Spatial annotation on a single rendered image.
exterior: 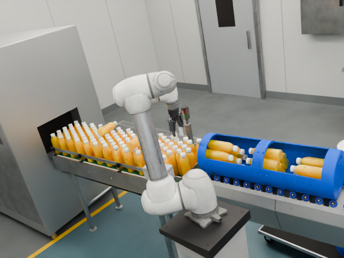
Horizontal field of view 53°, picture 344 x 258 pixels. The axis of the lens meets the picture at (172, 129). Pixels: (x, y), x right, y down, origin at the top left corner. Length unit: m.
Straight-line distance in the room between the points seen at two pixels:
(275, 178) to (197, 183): 0.54
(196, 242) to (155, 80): 0.83
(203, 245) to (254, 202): 0.66
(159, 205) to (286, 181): 0.76
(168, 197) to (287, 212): 0.80
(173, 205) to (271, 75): 4.50
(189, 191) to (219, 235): 0.26
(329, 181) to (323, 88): 3.82
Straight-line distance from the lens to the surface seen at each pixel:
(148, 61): 7.59
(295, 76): 5.91
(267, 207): 2.33
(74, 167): 3.41
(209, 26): 6.50
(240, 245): 2.13
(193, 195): 1.85
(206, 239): 1.84
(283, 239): 3.14
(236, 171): 2.26
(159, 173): 1.83
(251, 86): 6.32
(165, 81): 1.68
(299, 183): 2.12
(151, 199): 1.86
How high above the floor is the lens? 2.30
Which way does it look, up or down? 24 degrees down
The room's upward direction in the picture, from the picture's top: 12 degrees counter-clockwise
